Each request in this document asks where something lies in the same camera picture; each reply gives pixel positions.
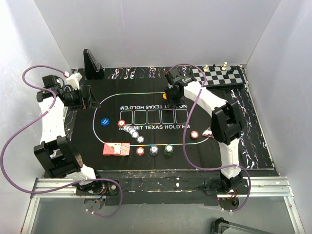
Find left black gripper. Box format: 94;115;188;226
64;85;100;111

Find blue small blind button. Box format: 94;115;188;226
100;118;110;126

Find spread blue white chips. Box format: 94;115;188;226
122;125;145;143

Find blue poker chip stack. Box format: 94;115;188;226
150;145;158;156

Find red poker chip stack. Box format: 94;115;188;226
136;147;145;156

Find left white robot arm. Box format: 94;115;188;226
34;73;104;195

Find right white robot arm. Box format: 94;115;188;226
165;68;242;194

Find black card shoe holder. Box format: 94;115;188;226
83;49;104;80

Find red playing card deck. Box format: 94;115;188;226
102;142;130;156

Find white chess piece tall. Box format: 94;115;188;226
222;62;228;71

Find green poker chip stack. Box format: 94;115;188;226
164;144;174;157

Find black white chess board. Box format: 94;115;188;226
191;65;245;89

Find black device bottom corner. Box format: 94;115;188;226
210;217;270;234

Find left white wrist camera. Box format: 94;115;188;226
66;72;82;90

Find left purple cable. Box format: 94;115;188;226
0;65;124;218

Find aluminium rail frame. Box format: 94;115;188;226
20;69;305;234

